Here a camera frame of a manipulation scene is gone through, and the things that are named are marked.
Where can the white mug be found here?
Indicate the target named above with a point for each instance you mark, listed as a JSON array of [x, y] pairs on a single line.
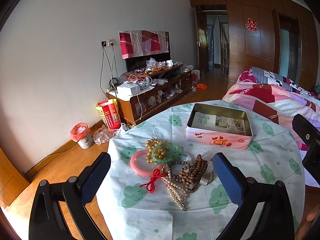
[[169, 63]]

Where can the green jade bangle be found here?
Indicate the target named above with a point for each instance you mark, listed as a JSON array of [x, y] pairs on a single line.
[[166, 153]]

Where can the clear plastic bag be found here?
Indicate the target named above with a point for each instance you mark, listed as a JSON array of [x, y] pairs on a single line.
[[104, 134]]

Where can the pink bangle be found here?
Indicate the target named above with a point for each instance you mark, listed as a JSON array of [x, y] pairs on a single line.
[[139, 165]]

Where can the wooden tv cabinet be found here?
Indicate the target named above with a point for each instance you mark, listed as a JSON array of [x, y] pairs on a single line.
[[151, 93]]

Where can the pink biscuit tin box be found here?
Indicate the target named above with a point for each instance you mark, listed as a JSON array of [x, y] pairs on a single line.
[[218, 138]]

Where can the cloud print tablecloth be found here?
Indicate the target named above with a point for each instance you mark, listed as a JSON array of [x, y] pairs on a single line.
[[202, 171]]

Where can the newspaper sheet in tin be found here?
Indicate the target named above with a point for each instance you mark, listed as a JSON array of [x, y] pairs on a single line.
[[219, 124]]

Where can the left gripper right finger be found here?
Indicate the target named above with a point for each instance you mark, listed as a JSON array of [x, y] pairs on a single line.
[[276, 218]]

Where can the person hand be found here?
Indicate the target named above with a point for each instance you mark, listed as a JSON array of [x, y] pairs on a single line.
[[306, 226]]

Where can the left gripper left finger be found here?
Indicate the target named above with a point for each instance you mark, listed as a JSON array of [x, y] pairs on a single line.
[[47, 220]]

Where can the patchwork quilt bed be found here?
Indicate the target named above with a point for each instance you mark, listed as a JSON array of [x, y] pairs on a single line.
[[274, 97]]

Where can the wooden wardrobe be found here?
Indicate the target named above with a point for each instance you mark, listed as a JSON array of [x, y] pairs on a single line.
[[262, 48]]

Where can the patchwork cloth cover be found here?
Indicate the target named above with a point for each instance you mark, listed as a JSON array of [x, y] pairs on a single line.
[[136, 43]]

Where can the silver thin bangle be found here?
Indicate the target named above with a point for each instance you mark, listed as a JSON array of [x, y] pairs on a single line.
[[186, 157]]

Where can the red knot tassel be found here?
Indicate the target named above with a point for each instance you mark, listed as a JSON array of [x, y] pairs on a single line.
[[156, 174]]

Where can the red yellow gift bag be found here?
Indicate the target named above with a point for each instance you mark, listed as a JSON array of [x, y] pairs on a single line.
[[108, 111]]

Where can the wall power socket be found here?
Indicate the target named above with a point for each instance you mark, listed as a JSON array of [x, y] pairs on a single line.
[[107, 43]]

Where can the orange item on floor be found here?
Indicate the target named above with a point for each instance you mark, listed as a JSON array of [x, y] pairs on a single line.
[[201, 86]]

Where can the bin with red liner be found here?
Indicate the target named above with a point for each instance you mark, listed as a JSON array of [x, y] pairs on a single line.
[[80, 133]]

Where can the black television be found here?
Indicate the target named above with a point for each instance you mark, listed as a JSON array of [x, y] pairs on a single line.
[[140, 62]]

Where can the red double happiness sticker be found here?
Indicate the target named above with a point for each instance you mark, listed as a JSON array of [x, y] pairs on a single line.
[[251, 25]]

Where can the white box on cabinet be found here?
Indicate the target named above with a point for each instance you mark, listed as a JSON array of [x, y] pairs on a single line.
[[130, 89]]

